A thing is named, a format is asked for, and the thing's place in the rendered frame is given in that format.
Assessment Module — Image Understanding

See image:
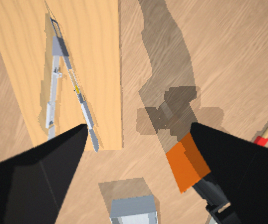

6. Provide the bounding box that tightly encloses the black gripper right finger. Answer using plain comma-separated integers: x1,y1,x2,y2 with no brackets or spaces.
190,122,268,224

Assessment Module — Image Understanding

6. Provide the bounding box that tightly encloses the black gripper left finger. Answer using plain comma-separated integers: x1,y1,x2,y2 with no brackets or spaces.
0,124,88,224

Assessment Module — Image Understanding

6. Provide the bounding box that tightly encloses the grey roasting tin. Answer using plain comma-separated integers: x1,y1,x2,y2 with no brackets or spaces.
109,195,158,224

